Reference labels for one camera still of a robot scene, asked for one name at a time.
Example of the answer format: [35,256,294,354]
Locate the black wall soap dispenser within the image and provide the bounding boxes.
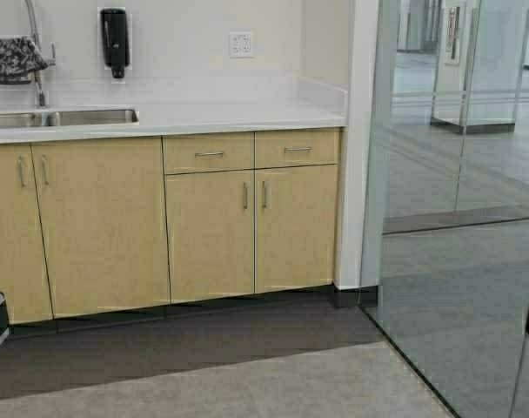
[100,8,130,79]

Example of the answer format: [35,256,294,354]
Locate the light wood base cabinet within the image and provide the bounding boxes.
[0,128,341,325]

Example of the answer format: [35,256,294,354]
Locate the glass partition wall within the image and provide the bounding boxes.
[361,1,529,417]

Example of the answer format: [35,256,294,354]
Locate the white wall power outlet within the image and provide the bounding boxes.
[229,31,254,58]

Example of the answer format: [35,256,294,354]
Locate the stainless steel double sink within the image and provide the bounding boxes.
[0,109,139,129]

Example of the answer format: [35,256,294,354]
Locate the chrome spring kitchen faucet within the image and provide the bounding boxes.
[24,0,56,109]

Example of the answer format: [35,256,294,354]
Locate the black white floral cloth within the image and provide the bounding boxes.
[0,36,36,85]

